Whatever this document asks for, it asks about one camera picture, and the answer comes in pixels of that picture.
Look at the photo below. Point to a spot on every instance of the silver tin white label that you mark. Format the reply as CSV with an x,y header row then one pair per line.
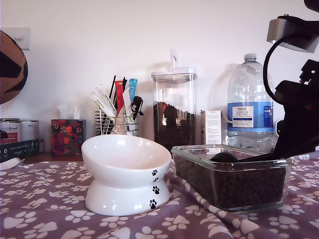
x,y
30,129

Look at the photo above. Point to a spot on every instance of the red stick sachet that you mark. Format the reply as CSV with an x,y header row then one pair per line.
x,y
120,94

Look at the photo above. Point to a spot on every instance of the floral tissue box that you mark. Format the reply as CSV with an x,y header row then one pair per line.
x,y
67,137

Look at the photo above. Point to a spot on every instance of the silver tin red label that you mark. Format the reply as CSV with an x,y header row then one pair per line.
x,y
11,124

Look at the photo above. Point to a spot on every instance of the black plastic measuring scoop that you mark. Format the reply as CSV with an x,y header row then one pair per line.
x,y
224,157

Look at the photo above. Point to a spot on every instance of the white sachet green print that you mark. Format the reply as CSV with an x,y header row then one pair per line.
x,y
99,104
106,99

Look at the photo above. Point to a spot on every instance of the black plastic clip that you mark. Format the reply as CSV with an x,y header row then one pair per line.
x,y
137,105

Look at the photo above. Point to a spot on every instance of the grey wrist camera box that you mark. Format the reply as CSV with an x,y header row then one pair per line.
x,y
291,32

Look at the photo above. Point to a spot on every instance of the white paper tissue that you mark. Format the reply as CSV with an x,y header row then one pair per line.
x,y
68,112

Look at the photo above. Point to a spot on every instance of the rectangular clear glass container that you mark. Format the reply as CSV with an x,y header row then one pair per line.
x,y
224,209

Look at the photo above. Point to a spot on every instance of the tall clear jar white lid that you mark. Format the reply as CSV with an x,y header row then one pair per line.
x,y
174,87

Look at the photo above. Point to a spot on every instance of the blue stick sachet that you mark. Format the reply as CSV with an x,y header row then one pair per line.
x,y
133,89

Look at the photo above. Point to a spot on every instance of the white tilted ceramic cat bowl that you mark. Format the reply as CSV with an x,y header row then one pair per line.
x,y
119,161

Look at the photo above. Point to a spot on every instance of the brown cat food kibble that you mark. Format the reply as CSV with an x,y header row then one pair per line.
x,y
249,186
174,132

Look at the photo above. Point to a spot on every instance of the plain white stick sachet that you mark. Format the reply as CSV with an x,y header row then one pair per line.
x,y
127,102

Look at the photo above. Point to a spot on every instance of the white printed carton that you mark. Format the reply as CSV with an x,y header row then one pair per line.
x,y
211,127

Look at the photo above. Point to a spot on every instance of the large water bottle blue label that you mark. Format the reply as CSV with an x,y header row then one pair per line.
x,y
249,87

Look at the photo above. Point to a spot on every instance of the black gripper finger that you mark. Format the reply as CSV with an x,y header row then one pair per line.
x,y
299,132

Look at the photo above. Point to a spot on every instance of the dark green cardboard box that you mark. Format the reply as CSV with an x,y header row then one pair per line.
x,y
17,149

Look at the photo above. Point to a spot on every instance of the beige wooden utensil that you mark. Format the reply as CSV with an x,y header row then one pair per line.
x,y
119,127

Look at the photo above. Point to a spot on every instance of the round brown wall disc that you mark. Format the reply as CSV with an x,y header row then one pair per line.
x,y
12,82

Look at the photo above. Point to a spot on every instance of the thin black straw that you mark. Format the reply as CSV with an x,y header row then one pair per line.
x,y
113,84

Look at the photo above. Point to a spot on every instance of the purple paw print mat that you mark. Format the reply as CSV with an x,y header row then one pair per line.
x,y
49,199

